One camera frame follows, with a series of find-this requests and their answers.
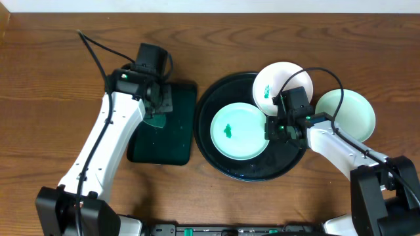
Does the dark green rectangular tray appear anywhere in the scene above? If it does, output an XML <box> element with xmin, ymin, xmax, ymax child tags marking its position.
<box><xmin>127</xmin><ymin>83</ymin><xmax>197</xmax><ymax>166</ymax></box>

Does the mint green plate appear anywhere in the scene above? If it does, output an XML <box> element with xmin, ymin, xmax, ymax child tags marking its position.
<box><xmin>315</xmin><ymin>89</ymin><xmax>376</xmax><ymax>142</ymax></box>
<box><xmin>210</xmin><ymin>102</ymin><xmax>269</xmax><ymax>161</ymax></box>

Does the mint green plate front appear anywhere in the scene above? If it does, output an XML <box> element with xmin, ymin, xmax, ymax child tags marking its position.
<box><xmin>210</xmin><ymin>102</ymin><xmax>269</xmax><ymax>161</ymax></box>

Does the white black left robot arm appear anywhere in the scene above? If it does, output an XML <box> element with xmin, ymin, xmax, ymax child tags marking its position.
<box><xmin>35</xmin><ymin>69</ymin><xmax>172</xmax><ymax>235</ymax></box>

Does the round black tray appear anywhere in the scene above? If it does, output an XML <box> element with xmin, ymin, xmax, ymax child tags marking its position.
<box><xmin>194</xmin><ymin>71</ymin><xmax>306</xmax><ymax>182</ymax></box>

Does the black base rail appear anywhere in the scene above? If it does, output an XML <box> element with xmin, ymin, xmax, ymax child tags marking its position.
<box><xmin>140</xmin><ymin>224</ymin><xmax>326</xmax><ymax>236</ymax></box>

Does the green sponge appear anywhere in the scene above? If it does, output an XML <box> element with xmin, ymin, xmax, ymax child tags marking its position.
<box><xmin>143</xmin><ymin>114</ymin><xmax>167</xmax><ymax>128</ymax></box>

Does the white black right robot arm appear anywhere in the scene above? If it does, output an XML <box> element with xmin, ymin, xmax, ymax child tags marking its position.
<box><xmin>264</xmin><ymin>113</ymin><xmax>419</xmax><ymax>236</ymax></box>

